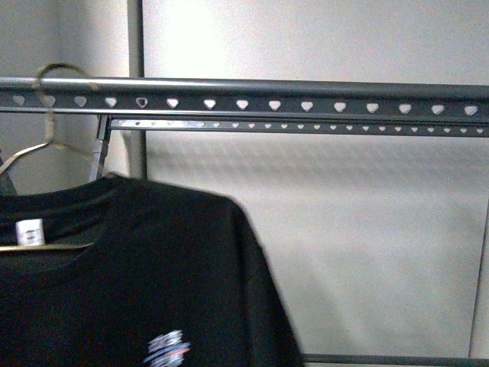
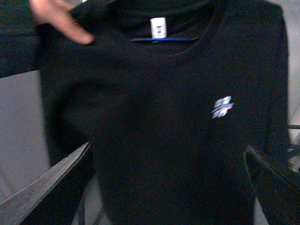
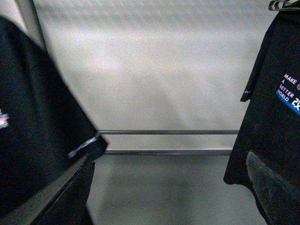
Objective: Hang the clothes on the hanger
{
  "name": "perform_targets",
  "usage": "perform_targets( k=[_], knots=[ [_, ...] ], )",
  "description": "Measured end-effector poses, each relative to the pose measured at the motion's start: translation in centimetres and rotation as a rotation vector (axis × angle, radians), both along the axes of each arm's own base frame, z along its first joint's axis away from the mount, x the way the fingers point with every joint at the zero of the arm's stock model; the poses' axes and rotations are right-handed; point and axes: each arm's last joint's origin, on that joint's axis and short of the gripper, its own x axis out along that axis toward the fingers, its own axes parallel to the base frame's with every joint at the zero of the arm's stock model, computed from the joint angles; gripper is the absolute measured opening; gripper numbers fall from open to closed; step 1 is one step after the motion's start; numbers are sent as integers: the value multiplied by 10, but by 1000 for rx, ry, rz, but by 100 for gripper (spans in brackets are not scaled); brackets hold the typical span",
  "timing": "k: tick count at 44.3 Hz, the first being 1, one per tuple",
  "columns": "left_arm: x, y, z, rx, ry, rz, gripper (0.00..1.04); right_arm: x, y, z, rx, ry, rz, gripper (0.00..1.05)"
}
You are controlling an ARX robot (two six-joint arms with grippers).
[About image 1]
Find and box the black t-shirt with logo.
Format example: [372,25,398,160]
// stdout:
[1,176,303,366]

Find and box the gold metal clothes hanger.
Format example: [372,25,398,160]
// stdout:
[1,63,92,254]

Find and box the grey bottom rack bar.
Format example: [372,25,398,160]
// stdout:
[303,353,488,366]

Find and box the grey rear rack rail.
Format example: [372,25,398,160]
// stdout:
[109,119,488,138]

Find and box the grey rack rail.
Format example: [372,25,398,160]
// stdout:
[1,76,488,125]
[109,119,488,138]

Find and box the grey rack upright post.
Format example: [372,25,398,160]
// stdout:
[89,115,111,182]

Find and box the grey front rack rail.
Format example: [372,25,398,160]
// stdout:
[1,76,488,125]

